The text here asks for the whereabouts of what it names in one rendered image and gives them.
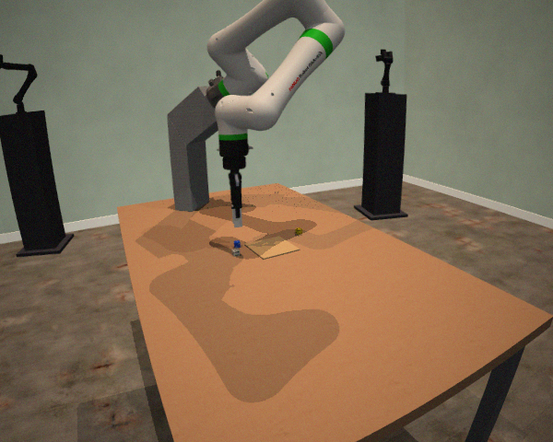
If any tan square mat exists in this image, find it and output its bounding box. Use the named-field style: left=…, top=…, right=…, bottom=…
left=244, top=236, right=300, bottom=260

